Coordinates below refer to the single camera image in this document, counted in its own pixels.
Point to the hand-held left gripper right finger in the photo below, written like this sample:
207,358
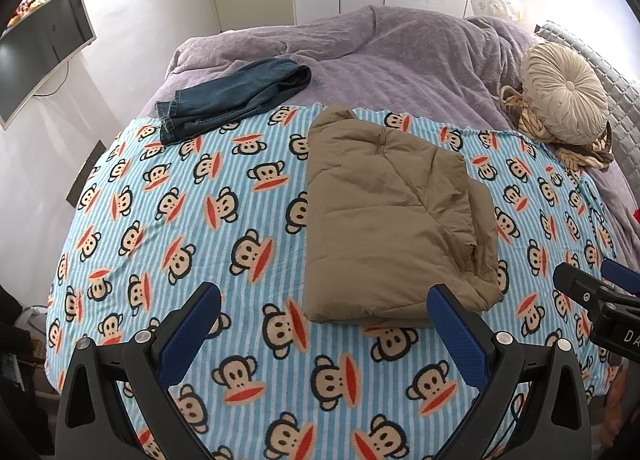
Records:
457,325

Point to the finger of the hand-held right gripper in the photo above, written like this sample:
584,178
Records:
575,282
617,272

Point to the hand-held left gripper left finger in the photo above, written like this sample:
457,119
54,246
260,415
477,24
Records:
192,325

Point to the tan puffer jacket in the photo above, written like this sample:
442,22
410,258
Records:
390,215

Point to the person's right hand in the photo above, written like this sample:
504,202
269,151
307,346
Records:
617,405

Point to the monkey print striped blanket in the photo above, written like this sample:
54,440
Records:
200,240

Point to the grey quilted headboard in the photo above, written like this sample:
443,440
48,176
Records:
620,105

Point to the beige braided knot cushion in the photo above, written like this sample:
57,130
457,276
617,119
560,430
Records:
530,120

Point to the round cream pleated cushion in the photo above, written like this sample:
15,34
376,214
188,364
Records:
565,90

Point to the blue jeans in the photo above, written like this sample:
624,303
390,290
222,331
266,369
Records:
235,90

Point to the purple bedspread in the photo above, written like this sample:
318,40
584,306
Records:
400,60

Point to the white round lamp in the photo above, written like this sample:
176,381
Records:
495,0

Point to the small toys on monitor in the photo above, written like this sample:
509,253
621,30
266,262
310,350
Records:
32,3

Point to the wall-mounted monitor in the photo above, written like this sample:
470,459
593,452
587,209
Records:
40,50

